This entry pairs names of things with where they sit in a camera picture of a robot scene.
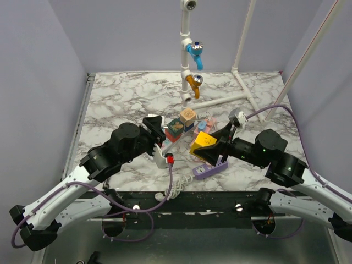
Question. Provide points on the white power strip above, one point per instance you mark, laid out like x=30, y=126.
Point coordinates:
x=170, y=141

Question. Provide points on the pink power strip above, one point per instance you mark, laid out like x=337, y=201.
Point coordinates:
x=211, y=123

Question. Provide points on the blue faucet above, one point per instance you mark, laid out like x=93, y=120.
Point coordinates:
x=196, y=49

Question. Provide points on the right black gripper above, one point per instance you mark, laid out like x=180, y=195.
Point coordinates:
x=210, y=154

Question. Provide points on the orange faucet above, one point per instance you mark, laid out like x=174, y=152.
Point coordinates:
x=195, y=81

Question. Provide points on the red cube plug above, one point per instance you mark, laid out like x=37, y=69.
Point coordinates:
x=170, y=137

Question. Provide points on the purple power strip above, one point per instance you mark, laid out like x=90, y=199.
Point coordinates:
x=204, y=171

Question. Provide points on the white pvc pipe frame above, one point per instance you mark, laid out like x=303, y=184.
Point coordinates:
x=185, y=38

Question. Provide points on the yellow cube socket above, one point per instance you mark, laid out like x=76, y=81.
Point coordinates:
x=202, y=140

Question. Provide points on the light blue small plug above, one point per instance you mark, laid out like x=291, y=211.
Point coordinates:
x=202, y=126

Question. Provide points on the blue cube plug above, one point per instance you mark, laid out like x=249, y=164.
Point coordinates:
x=188, y=127

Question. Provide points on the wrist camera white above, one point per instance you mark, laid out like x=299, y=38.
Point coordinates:
x=161, y=160
x=238, y=118

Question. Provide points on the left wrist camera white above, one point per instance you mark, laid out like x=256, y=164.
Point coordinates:
x=161, y=160

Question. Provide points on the beige cube plug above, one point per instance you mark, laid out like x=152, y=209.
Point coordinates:
x=187, y=116

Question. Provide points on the green cube plug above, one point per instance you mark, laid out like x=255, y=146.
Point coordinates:
x=175, y=128

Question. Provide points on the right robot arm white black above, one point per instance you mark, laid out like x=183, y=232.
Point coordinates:
x=329, y=205

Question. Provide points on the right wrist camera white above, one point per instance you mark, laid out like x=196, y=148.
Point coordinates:
x=238, y=118

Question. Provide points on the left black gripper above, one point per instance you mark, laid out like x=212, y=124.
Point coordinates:
x=155, y=124

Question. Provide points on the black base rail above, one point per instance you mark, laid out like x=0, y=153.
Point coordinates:
x=189, y=210

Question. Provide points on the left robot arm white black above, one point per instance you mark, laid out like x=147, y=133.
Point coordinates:
x=39, y=223

